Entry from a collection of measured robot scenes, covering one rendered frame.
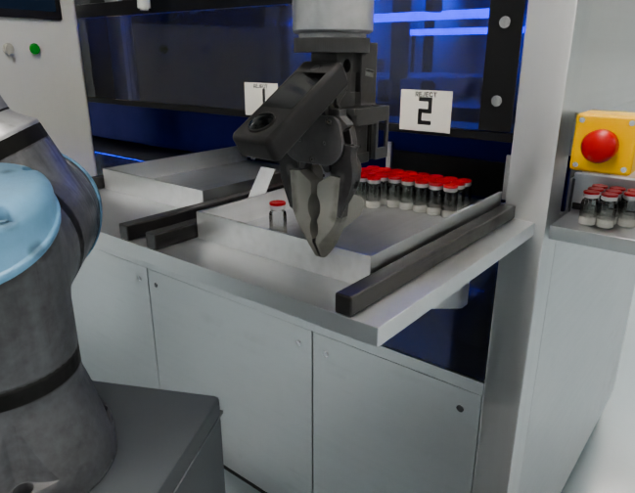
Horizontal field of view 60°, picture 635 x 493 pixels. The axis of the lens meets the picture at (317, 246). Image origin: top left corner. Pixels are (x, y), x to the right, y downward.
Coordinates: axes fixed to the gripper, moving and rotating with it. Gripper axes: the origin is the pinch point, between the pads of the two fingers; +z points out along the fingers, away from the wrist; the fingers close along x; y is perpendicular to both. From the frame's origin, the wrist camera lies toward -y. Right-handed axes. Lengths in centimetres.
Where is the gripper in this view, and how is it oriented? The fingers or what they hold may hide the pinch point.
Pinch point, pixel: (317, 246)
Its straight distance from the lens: 56.7
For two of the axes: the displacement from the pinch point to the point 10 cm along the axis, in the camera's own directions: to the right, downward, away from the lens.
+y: 6.2, -2.5, 7.4
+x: -7.8, -2.0, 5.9
